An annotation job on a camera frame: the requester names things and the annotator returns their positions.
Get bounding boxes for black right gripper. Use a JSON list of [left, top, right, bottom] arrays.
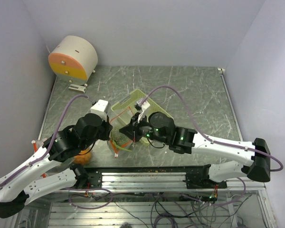
[[119, 112, 169, 145]]

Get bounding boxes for green netted toy melon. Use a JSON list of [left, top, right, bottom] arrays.
[[111, 126, 131, 146]]

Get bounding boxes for spare clear zip bag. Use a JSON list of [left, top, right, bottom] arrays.
[[107, 106, 133, 158]]

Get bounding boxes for orange toy pineapple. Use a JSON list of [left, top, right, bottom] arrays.
[[74, 150, 92, 165]]

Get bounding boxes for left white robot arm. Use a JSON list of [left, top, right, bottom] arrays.
[[0, 113, 113, 219]]

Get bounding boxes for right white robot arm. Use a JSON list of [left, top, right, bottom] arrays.
[[119, 112, 271, 188]]

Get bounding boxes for pale green plastic basket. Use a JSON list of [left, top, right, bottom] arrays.
[[111, 89, 176, 145]]

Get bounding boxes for beige drum orange yellow face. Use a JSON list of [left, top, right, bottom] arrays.
[[48, 35, 98, 86]]

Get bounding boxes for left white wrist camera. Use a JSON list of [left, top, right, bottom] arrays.
[[90, 99, 110, 121]]

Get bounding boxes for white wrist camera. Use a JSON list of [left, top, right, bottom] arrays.
[[90, 99, 110, 121], [134, 98, 151, 123]]

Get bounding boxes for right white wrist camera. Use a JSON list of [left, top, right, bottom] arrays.
[[134, 98, 151, 123]]

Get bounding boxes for small white bracket block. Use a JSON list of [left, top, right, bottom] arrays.
[[68, 84, 86, 94]]

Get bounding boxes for aluminium rail frame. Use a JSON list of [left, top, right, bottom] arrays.
[[35, 166, 266, 190]]

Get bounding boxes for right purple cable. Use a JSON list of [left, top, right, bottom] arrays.
[[137, 85, 284, 171]]

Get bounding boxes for purple cable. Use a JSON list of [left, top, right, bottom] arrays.
[[0, 94, 95, 195], [137, 85, 284, 171]]

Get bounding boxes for loose cables under table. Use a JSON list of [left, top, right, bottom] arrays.
[[66, 185, 252, 228]]

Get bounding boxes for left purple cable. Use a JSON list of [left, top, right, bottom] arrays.
[[0, 94, 95, 195]]

